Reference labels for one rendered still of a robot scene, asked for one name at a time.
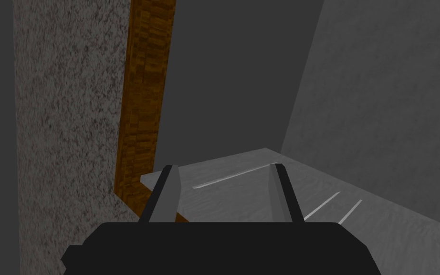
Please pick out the brown wooden panel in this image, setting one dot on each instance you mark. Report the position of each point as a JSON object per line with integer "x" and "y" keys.
{"x": 143, "y": 95}

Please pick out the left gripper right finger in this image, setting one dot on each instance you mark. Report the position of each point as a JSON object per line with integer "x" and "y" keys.
{"x": 284, "y": 202}

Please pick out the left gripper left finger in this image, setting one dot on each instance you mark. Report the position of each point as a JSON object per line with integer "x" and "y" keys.
{"x": 162, "y": 202}

